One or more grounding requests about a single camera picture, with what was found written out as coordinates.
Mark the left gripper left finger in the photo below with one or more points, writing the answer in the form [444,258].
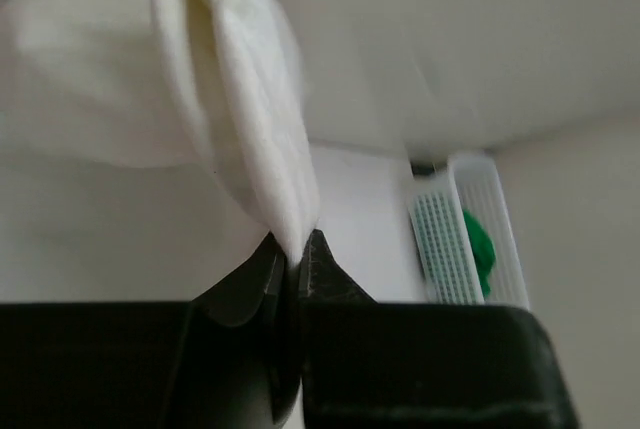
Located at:
[237,298]

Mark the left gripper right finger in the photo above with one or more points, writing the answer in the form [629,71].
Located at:
[322,279]

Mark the green t shirt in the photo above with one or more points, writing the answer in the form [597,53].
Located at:
[483,254]

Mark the white t shirt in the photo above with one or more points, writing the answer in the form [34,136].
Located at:
[158,83]

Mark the white plastic basket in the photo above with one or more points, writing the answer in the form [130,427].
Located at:
[463,233]

